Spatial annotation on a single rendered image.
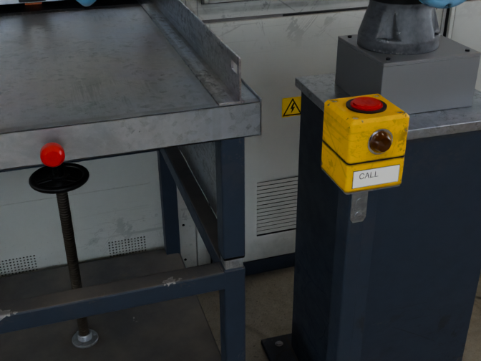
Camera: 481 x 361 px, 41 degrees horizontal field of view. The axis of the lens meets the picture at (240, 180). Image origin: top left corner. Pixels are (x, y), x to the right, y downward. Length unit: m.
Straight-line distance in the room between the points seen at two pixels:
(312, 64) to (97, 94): 0.84
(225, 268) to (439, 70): 0.51
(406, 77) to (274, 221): 0.86
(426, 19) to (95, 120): 0.62
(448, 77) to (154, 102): 0.54
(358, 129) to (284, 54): 0.95
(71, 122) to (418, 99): 0.62
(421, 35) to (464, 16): 0.74
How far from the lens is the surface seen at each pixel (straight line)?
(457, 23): 1.92
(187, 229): 1.85
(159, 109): 0.94
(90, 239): 1.80
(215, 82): 1.03
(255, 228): 1.89
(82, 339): 1.54
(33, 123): 0.93
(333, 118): 0.80
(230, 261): 1.11
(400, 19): 1.19
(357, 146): 0.77
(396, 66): 1.15
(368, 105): 0.79
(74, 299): 1.10
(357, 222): 0.86
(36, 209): 1.74
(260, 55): 1.67
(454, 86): 1.23
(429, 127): 1.16
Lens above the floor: 1.19
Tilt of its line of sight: 28 degrees down
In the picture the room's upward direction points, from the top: straight up
